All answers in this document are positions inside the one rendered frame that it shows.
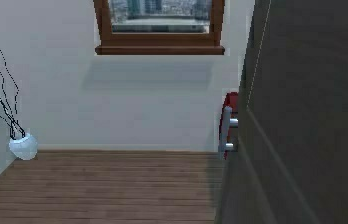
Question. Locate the red object behind fridge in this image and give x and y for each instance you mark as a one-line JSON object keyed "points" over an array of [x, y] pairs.
{"points": [[231, 99]]}

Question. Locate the brown wooden framed window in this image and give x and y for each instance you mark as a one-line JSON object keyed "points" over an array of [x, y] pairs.
{"points": [[162, 41]]}

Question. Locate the dark grey fridge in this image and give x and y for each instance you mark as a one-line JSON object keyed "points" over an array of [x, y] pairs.
{"points": [[298, 116]]}

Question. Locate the pale blue round vase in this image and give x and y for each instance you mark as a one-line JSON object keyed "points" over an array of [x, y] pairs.
{"points": [[23, 146]]}

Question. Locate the black bare twigs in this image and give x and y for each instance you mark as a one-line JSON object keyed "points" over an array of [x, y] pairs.
{"points": [[5, 106]]}

